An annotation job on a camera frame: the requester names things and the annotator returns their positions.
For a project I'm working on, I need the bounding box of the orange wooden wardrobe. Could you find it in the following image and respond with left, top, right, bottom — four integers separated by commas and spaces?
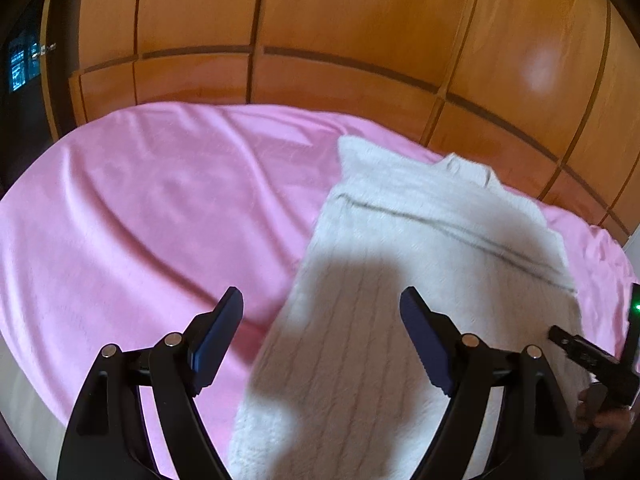
36, 0, 639, 242

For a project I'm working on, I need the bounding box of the pink bed sheet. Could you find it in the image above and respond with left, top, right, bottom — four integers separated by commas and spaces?
1, 103, 636, 456

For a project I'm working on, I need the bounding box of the white knitted sweater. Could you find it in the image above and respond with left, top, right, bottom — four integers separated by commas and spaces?
228, 136, 588, 479

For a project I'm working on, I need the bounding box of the person's right hand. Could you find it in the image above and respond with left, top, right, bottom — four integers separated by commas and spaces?
575, 382, 637, 468

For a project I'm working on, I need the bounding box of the dark window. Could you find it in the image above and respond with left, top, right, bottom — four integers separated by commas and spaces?
8, 30, 40, 92

